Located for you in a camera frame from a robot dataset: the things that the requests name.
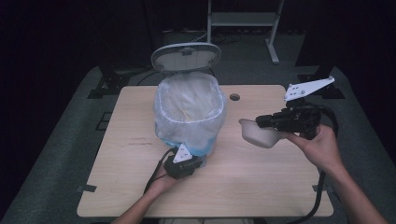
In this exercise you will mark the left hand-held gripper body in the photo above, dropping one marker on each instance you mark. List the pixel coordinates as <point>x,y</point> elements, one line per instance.
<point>182,163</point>

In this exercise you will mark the grey tape strip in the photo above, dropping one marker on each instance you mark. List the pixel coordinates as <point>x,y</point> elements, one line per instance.
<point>86,188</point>
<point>320,188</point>

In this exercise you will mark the grey pedal trash can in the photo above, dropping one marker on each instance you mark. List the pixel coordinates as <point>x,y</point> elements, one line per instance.
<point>186,57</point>

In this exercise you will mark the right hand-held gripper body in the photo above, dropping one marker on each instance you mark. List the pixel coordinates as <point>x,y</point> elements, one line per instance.
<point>295,119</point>

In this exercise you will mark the person's left hand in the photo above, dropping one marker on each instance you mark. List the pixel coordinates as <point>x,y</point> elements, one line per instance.
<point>163,185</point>

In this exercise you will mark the person's right hand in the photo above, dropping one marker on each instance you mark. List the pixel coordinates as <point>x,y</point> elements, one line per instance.
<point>322,149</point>

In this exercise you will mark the white metal stand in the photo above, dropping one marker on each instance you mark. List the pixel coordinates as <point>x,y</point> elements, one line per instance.
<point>243,18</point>

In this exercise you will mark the clear plastic trash bag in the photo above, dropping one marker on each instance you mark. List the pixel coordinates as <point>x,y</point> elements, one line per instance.
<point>190,124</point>

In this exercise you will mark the white bowl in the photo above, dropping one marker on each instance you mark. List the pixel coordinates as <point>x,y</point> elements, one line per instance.
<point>258,137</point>

